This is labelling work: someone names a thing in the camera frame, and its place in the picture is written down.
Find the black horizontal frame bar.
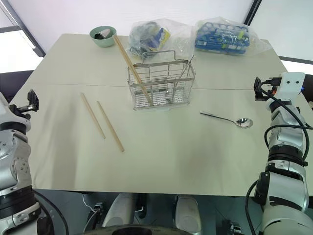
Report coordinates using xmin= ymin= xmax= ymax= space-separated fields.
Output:
xmin=278 ymin=56 xmax=313 ymax=66

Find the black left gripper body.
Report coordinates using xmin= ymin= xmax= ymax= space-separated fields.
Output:
xmin=9 ymin=103 xmax=35 ymax=120

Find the clear plastic bag with clutter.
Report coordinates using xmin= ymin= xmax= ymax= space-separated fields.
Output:
xmin=128 ymin=18 xmax=197 ymax=60

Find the thin metal utensil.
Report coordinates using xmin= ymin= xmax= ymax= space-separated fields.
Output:
xmin=166 ymin=54 xmax=196 ymax=102

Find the steel wire cutlery basket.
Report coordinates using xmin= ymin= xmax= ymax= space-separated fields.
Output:
xmin=127 ymin=49 xmax=198 ymax=113

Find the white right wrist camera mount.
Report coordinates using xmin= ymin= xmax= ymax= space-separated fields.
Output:
xmin=278 ymin=71 xmax=306 ymax=101

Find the small metal cup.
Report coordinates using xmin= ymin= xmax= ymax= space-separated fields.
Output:
xmin=94 ymin=28 xmax=111 ymax=41

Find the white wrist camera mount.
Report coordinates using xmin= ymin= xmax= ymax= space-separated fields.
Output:
xmin=278 ymin=71 xmax=306 ymax=101
xmin=0 ymin=92 xmax=32 ymax=131

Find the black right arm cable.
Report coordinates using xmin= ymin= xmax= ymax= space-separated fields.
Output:
xmin=260 ymin=79 xmax=313 ymax=167

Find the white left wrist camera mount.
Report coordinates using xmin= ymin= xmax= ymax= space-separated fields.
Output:
xmin=0 ymin=92 xmax=32 ymax=131

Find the green bowl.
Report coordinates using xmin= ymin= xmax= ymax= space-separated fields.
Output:
xmin=89 ymin=25 xmax=117 ymax=48

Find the dark rounded robot torso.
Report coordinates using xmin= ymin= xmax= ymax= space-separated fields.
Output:
xmin=82 ymin=226 xmax=177 ymax=235

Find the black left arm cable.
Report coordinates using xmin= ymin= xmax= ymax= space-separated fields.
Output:
xmin=31 ymin=188 xmax=68 ymax=235

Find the black diagonal frame beam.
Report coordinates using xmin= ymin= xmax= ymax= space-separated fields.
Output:
xmin=244 ymin=0 xmax=264 ymax=26
xmin=0 ymin=0 xmax=46 ymax=57

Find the blue tube rack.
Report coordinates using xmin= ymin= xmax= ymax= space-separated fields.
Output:
xmin=195 ymin=22 xmax=252 ymax=56

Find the blue yellow package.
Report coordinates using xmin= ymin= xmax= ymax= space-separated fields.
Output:
xmin=151 ymin=26 xmax=172 ymax=50

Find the clear plastic bag over rack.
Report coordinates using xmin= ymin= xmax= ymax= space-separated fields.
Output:
xmin=194 ymin=16 xmax=272 ymax=57

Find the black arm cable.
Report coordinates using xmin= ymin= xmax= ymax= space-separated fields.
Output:
xmin=260 ymin=79 xmax=313 ymax=167
xmin=31 ymin=188 xmax=68 ymax=235

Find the wooden chopstick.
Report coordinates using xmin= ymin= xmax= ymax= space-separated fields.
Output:
xmin=112 ymin=36 xmax=148 ymax=105
xmin=114 ymin=35 xmax=151 ymax=106
xmin=81 ymin=92 xmax=107 ymax=140
xmin=96 ymin=100 xmax=125 ymax=153

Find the metal spoon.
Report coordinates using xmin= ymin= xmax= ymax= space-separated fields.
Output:
xmin=199 ymin=111 xmax=254 ymax=129

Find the grey rounded robot leg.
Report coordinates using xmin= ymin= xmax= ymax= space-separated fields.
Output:
xmin=101 ymin=193 xmax=134 ymax=229
xmin=175 ymin=194 xmax=202 ymax=235

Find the white cable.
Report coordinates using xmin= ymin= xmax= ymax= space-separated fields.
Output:
xmin=81 ymin=194 xmax=99 ymax=214

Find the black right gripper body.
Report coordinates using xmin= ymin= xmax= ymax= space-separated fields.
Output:
xmin=255 ymin=77 xmax=282 ymax=102

